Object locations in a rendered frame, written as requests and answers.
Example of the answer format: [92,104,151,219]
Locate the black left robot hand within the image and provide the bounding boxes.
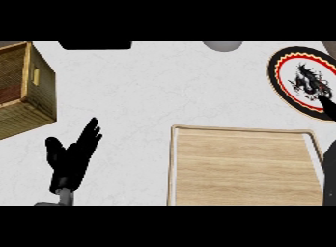
[44,117,104,195]

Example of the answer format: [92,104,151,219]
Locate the black red patterned plate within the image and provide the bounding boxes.
[266,46,336,123]

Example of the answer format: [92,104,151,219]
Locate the pale wooden tray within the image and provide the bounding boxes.
[165,123,324,206]

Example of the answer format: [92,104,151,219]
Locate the open wooden drawer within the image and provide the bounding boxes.
[0,41,58,146]

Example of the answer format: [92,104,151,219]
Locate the grey rounded object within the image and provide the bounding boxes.
[201,41,243,53]

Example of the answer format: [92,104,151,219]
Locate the black appliance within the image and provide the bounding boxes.
[57,41,134,51]

